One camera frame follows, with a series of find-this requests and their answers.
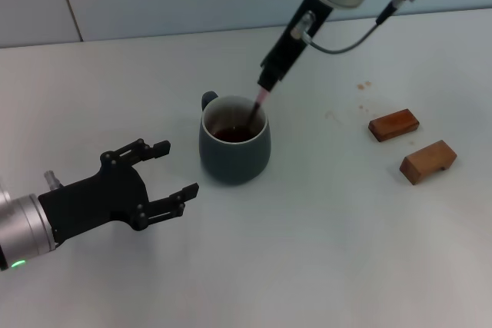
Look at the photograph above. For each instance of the light brown notched wooden block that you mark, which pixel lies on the light brown notched wooden block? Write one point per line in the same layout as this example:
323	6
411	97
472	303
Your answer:
423	164

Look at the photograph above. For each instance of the dark grey ceramic mug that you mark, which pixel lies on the dark grey ceramic mug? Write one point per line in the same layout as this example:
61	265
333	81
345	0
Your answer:
230	163

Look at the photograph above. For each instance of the dark reddish wooden block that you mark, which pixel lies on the dark reddish wooden block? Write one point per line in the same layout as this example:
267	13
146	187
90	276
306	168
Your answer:
392	124

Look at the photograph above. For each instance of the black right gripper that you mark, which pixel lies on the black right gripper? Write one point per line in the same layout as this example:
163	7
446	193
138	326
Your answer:
282	51

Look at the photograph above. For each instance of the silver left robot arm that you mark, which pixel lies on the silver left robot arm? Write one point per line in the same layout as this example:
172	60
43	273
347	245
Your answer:
23	224

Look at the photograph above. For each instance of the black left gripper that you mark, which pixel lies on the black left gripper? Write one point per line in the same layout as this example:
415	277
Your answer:
96	201

